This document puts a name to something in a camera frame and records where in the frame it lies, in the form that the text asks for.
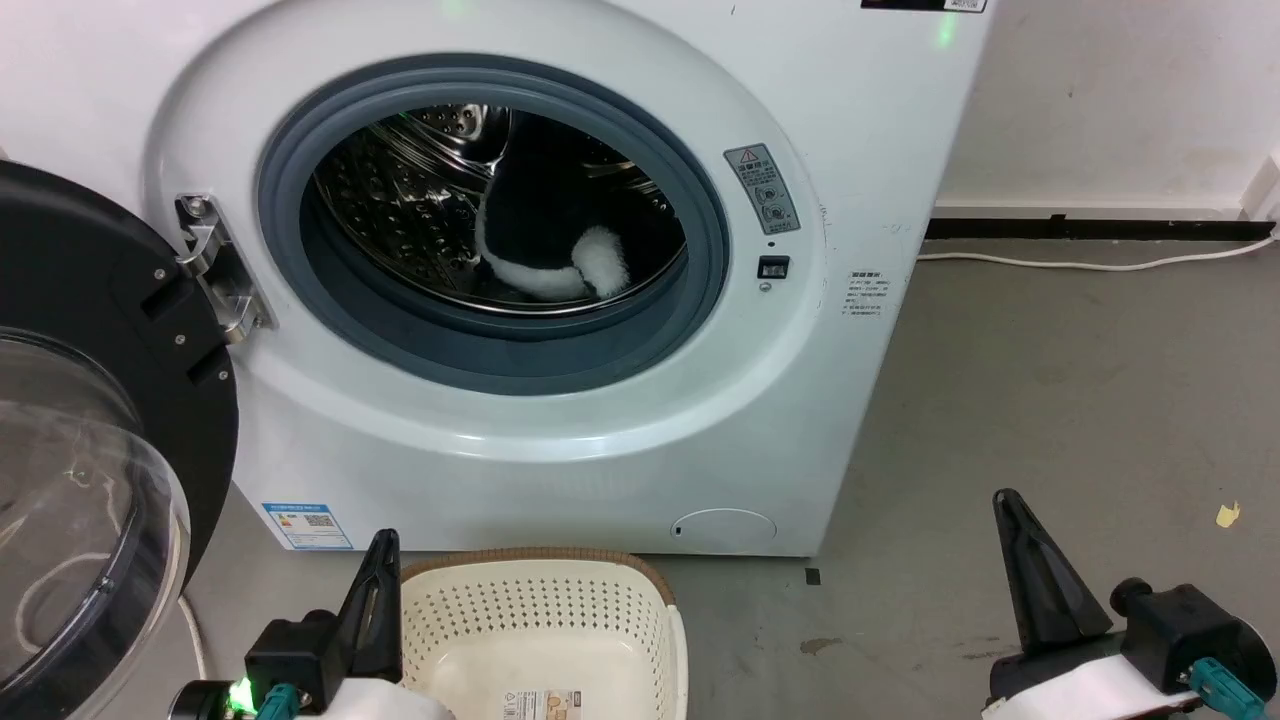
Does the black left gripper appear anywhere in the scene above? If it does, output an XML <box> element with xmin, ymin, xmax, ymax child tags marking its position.
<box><xmin>244</xmin><ymin>529</ymin><xmax>403</xmax><ymax>713</ymax></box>

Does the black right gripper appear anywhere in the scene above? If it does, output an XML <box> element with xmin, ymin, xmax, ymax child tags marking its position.
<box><xmin>992</xmin><ymin>489</ymin><xmax>1278</xmax><ymax>703</ymax></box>

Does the black and white plush laundry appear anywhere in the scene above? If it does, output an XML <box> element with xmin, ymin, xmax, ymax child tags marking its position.
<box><xmin>473</xmin><ymin>105</ymin><xmax>691</xmax><ymax>302</ymax></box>

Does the cream perforated laundry basket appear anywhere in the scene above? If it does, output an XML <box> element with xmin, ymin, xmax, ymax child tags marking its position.
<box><xmin>398</xmin><ymin>547</ymin><xmax>691</xmax><ymax>720</ymax></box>

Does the paper label inside basket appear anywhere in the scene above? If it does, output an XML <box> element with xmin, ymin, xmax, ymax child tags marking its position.
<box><xmin>500</xmin><ymin>688</ymin><xmax>582</xmax><ymax>720</ymax></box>

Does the white front-load washing machine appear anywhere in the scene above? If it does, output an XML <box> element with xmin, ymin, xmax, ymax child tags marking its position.
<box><xmin>0</xmin><ymin>0</ymin><xmax>993</xmax><ymax>559</ymax></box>

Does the blue energy label sticker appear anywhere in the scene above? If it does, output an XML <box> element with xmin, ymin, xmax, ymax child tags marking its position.
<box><xmin>262</xmin><ymin>502</ymin><xmax>355</xmax><ymax>552</ymax></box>

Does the round filter cover flap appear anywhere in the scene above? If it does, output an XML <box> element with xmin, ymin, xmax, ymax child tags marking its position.
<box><xmin>670</xmin><ymin>508</ymin><xmax>779</xmax><ymax>547</ymax></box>

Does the small printed text sticker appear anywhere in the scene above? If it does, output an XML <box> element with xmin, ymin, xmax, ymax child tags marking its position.
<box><xmin>843</xmin><ymin>268</ymin><xmax>895</xmax><ymax>320</ymax></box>

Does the black baseboard strip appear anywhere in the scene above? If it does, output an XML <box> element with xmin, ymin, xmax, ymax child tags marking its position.
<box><xmin>925</xmin><ymin>215</ymin><xmax>1277</xmax><ymax>242</ymax></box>

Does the chrome door hinge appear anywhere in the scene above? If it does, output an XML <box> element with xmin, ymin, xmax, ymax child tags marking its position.
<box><xmin>175</xmin><ymin>193</ymin><xmax>274</xmax><ymax>345</ymax></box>

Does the steel washer drum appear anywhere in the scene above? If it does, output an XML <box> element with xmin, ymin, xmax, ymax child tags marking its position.
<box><xmin>312</xmin><ymin>103</ymin><xmax>689</xmax><ymax>319</ymax></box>

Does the grey rubber door gasket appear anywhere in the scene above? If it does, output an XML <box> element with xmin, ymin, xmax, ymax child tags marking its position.
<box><xmin>255</xmin><ymin>65</ymin><xmax>732</xmax><ymax>397</ymax></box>

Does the black washer door with glass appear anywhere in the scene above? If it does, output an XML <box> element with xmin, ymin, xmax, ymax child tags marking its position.
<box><xmin>0</xmin><ymin>160</ymin><xmax>241</xmax><ymax>720</ymax></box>

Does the grey warning sticker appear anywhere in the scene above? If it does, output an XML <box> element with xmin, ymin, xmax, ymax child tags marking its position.
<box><xmin>723</xmin><ymin>143</ymin><xmax>802</xmax><ymax>237</ymax></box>

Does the thin white hose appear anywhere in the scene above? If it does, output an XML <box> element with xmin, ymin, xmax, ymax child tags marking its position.
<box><xmin>178</xmin><ymin>595</ymin><xmax>209</xmax><ymax>682</ymax></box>

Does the teal right cable connector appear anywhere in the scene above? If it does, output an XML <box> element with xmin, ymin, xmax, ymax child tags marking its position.
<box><xmin>1188</xmin><ymin>657</ymin><xmax>1267</xmax><ymax>720</ymax></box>

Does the white power cable on floor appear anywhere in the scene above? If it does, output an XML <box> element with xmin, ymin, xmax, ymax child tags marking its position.
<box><xmin>917</xmin><ymin>235</ymin><xmax>1280</xmax><ymax>273</ymax></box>

